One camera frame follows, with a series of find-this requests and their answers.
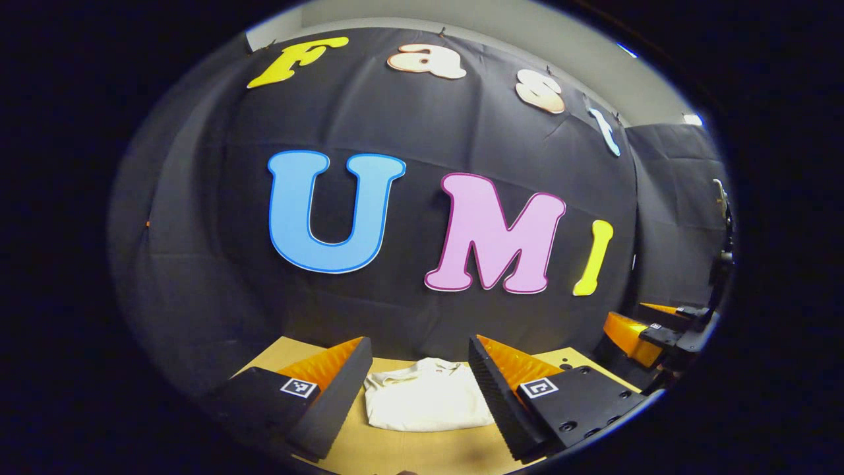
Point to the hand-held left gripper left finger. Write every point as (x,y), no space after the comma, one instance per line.
(333,399)

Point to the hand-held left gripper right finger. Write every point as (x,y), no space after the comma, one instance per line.
(501,396)

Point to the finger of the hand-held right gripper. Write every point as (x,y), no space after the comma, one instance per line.
(633,336)
(666,315)

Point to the cream button-up shirt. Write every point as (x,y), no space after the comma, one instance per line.
(428,399)

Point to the small ceiling light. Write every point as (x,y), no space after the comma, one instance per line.
(692,119)

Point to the long ceiling light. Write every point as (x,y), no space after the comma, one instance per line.
(626,50)

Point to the black backdrop cloth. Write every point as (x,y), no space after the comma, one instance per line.
(428,132)

